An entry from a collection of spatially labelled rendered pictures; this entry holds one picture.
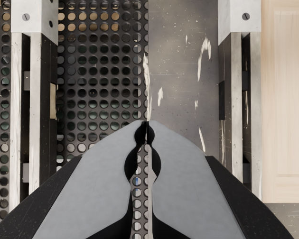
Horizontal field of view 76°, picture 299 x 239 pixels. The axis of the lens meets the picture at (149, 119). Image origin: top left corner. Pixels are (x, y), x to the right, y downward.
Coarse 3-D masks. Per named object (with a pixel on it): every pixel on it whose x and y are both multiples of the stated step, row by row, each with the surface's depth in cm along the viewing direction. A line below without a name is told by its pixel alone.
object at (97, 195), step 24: (96, 144) 10; (120, 144) 10; (96, 168) 8; (120, 168) 8; (72, 192) 7; (96, 192) 7; (120, 192) 7; (48, 216) 6; (72, 216) 6; (96, 216) 6; (120, 216) 6
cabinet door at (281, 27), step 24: (264, 0) 43; (288, 0) 43; (264, 24) 43; (288, 24) 44; (264, 48) 43; (288, 48) 43; (264, 72) 43; (288, 72) 43; (264, 96) 43; (288, 96) 43; (264, 120) 43; (288, 120) 43; (264, 144) 43; (288, 144) 43; (264, 168) 43; (288, 168) 43; (264, 192) 43; (288, 192) 42
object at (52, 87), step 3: (51, 84) 43; (54, 84) 44; (51, 87) 43; (54, 87) 44; (51, 90) 43; (54, 90) 44; (51, 93) 43; (54, 93) 44; (51, 96) 43; (54, 96) 44; (51, 99) 43; (54, 99) 44; (51, 102) 43; (54, 102) 44; (51, 105) 43; (54, 105) 44; (51, 108) 43; (54, 108) 44; (51, 111) 43; (54, 111) 44; (51, 114) 43; (54, 114) 44; (51, 117) 43; (54, 117) 44
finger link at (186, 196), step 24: (168, 144) 10; (192, 144) 10; (168, 168) 8; (192, 168) 8; (168, 192) 7; (192, 192) 7; (216, 192) 7; (168, 216) 6; (192, 216) 6; (216, 216) 6
